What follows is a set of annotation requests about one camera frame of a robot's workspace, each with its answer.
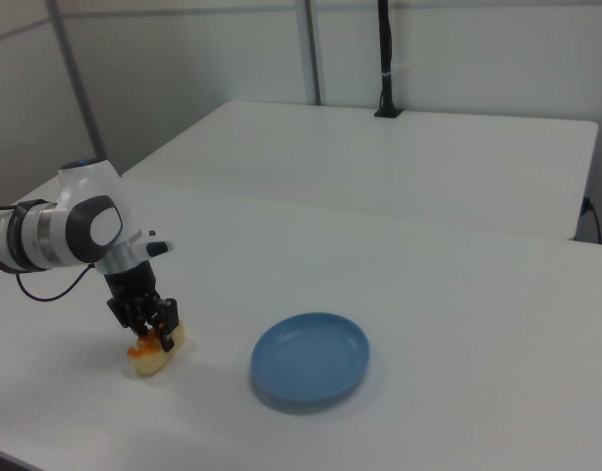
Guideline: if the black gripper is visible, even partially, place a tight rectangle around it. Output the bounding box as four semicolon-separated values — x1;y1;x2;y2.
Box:
103;260;181;354

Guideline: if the toy bread with orange crust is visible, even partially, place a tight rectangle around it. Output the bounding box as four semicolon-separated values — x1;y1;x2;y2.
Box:
125;318;188;379

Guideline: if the blue round plate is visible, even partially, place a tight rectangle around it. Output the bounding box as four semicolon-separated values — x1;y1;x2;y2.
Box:
250;311;372;408

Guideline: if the white side table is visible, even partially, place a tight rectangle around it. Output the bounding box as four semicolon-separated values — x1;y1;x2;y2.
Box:
121;100;600;241

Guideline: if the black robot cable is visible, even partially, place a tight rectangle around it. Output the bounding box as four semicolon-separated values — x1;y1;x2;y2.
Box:
0;253;96;302

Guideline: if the grey partition frame post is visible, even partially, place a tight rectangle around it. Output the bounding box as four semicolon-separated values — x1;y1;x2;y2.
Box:
44;0;108;161
297;0;327;106

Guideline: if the black camera pole with base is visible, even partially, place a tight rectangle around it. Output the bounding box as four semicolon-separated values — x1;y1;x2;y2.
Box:
373;0;405;119

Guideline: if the black wall cable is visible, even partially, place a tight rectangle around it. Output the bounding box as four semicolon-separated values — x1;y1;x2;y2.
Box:
581;195;602;244

